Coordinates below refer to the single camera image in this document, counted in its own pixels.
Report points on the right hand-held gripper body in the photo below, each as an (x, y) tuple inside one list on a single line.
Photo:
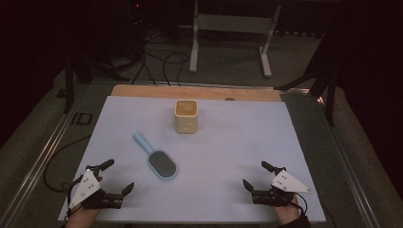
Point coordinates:
[(285, 183)]

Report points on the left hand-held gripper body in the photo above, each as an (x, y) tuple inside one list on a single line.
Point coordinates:
[(85, 188)]

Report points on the light blue hairbrush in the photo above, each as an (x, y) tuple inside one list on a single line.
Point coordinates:
[(161, 164)]

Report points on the yellow square cup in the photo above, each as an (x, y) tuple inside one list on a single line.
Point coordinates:
[(186, 118)]

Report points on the person's left hand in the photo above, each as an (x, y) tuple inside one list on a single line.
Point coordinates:
[(80, 218)]

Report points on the person's right hand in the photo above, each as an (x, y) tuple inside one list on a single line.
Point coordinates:
[(286, 213)]

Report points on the pale table mat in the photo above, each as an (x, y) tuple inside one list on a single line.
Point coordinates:
[(221, 158)]

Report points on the black tripod stand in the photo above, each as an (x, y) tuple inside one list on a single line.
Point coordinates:
[(326, 79), (70, 85)]

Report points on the white metal stand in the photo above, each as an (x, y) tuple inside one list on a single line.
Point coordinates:
[(231, 23)]

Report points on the metal floor rail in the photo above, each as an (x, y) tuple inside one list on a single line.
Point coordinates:
[(351, 177), (34, 167)]

